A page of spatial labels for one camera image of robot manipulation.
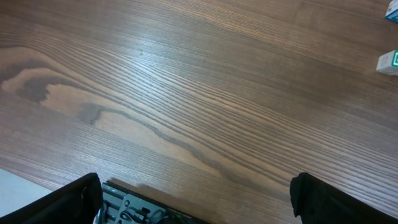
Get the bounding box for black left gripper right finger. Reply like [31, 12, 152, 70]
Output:
[290, 172, 397, 224]

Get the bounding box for blue rim wooden block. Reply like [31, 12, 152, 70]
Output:
[385, 0, 398, 22]

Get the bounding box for green Z top block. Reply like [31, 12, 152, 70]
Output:
[376, 50, 397, 75]

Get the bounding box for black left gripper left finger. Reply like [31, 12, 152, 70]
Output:
[1, 172, 103, 224]

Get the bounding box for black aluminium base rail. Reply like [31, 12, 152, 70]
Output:
[94, 181, 210, 224]

